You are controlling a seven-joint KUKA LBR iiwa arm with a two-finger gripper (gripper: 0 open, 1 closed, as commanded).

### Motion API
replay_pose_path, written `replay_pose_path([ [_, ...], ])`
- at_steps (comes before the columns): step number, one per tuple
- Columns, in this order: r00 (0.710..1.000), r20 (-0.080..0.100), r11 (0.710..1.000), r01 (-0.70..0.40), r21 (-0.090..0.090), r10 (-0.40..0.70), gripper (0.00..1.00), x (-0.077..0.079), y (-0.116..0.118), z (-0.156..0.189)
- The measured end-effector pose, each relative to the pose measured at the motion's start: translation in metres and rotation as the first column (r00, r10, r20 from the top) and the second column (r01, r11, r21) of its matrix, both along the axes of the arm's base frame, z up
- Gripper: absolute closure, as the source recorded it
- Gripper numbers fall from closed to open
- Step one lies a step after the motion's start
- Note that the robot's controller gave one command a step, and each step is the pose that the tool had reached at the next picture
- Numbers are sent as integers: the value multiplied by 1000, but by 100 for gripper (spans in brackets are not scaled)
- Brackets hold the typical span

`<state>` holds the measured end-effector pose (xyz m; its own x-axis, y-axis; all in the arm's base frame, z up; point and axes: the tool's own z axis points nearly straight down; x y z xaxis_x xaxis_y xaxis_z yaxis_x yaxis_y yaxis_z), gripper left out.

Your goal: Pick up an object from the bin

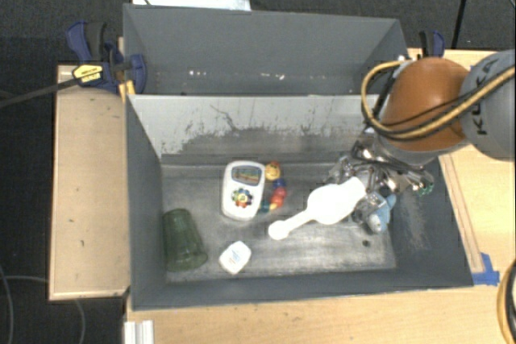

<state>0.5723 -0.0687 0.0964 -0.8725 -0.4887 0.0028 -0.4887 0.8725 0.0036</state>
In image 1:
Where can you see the small white rounded box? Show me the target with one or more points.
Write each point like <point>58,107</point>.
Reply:
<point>235,258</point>

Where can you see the grey metal bin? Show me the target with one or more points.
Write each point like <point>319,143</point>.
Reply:
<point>282,254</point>

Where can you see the dark green plastic cup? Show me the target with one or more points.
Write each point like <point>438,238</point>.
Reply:
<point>183,241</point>

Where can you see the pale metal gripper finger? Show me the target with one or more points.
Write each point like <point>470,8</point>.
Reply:
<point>373,201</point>
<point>342,172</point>

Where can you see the white toy with colourful beads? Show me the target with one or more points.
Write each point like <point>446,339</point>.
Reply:
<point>242,189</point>

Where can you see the pale wood flat board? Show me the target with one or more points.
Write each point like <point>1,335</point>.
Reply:
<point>88,193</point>

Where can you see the blue and white toy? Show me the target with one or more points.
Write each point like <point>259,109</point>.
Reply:
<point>381,218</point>

